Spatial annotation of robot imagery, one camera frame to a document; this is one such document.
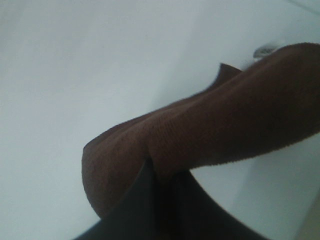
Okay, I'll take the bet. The brown towel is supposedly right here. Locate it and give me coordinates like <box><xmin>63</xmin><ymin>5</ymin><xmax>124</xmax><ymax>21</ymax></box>
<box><xmin>81</xmin><ymin>43</ymin><xmax>320</xmax><ymax>217</ymax></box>

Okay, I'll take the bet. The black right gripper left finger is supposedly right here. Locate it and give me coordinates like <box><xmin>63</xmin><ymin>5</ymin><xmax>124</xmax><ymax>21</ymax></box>
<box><xmin>77</xmin><ymin>159</ymin><xmax>170</xmax><ymax>240</ymax></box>

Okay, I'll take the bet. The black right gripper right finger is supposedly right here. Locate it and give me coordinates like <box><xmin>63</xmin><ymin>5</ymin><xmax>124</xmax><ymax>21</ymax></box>
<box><xmin>172</xmin><ymin>171</ymin><xmax>242</xmax><ymax>240</ymax></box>

